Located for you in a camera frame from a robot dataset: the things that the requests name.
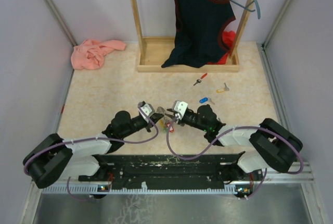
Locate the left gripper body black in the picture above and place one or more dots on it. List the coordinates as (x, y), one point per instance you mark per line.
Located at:
(144, 124)

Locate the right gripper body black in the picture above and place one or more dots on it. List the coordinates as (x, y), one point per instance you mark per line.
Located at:
(190, 119)

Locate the large keyring with rings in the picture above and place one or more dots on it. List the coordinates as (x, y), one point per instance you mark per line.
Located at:
(164, 121)

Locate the key with red tag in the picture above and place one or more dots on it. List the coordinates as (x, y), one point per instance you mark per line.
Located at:
(170, 127)

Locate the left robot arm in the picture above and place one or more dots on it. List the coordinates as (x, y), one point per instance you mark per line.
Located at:
(57, 158)

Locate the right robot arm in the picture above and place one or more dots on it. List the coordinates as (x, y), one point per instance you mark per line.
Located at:
(272, 145)

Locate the key with blue tag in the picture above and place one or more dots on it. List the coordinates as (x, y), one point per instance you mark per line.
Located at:
(206, 100)

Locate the key with yellow tag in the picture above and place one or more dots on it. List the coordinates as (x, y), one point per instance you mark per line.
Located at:
(224, 89)

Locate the wooden clothes rack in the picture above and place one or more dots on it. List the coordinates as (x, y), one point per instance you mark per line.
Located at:
(155, 50)

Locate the red cloth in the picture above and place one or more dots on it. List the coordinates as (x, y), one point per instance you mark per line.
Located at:
(228, 38)

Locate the pink cloth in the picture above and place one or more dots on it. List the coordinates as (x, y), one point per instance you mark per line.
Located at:
(90, 54)

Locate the dark navy tank top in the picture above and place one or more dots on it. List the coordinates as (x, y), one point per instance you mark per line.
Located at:
(199, 28)

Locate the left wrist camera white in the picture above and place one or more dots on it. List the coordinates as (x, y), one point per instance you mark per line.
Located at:
(145, 108)

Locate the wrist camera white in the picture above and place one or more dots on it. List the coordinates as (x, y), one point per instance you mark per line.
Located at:
(145, 108)
(179, 108)

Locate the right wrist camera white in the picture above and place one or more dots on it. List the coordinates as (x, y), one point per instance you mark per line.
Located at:
(179, 108)

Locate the key with red strap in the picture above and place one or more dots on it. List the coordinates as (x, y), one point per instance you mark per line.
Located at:
(200, 79)

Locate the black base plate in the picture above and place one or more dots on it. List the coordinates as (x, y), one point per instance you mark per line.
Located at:
(167, 172)

